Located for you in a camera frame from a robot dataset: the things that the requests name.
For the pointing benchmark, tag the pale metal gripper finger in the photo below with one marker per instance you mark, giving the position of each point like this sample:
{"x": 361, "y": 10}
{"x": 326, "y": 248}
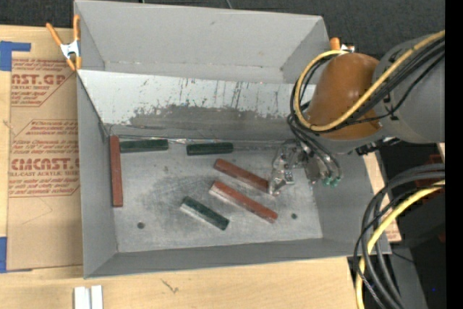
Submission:
{"x": 275, "y": 180}
{"x": 289, "y": 178}

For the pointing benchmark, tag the red-brown flat block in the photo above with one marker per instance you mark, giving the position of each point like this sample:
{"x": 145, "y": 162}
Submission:
{"x": 246, "y": 202}
{"x": 240, "y": 174}
{"x": 116, "y": 173}

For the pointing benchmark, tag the dark green flat block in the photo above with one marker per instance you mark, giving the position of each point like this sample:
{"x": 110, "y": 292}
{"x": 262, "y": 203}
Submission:
{"x": 205, "y": 212}
{"x": 210, "y": 148}
{"x": 144, "y": 145}

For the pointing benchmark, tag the grey metal bin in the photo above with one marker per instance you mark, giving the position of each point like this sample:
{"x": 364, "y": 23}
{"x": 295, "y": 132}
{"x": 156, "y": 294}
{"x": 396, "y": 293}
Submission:
{"x": 202, "y": 231}

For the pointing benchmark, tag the brown cardboard board, red print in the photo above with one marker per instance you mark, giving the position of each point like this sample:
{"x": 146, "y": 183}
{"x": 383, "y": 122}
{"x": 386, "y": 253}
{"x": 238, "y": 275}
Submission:
{"x": 43, "y": 141}

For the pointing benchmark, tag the black cylinder on white bracket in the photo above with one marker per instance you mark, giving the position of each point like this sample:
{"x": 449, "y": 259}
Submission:
{"x": 366, "y": 149}

